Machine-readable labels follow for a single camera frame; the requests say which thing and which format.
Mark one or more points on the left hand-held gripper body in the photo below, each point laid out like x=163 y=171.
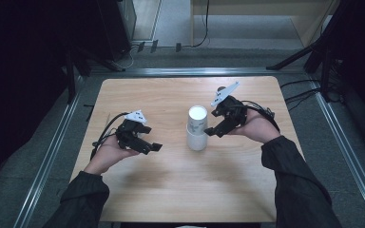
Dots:
x=128 y=134

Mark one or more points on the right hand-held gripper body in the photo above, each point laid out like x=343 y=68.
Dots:
x=234 y=110

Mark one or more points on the white paper cup green print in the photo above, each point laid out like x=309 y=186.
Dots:
x=197 y=120

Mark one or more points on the plain white paper cup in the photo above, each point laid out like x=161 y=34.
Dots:
x=196 y=141

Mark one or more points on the person's left hand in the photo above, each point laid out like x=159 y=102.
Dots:
x=109 y=155

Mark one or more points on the person's right hand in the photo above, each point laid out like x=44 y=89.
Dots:
x=258 y=126

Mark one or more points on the round dark table grommet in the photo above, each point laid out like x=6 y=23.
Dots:
x=220 y=88

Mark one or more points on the black tape strip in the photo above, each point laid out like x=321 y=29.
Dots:
x=89 y=112

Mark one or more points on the black tripod stand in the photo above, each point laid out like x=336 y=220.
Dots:
x=71 y=72
x=320 y=50

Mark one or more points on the black cabinet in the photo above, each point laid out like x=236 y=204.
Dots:
x=114 y=28

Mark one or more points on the light wooden furniture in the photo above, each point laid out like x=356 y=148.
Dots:
x=310 y=19

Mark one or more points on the long metal floor rail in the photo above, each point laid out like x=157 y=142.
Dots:
x=345 y=148
x=49 y=158
x=196 y=71

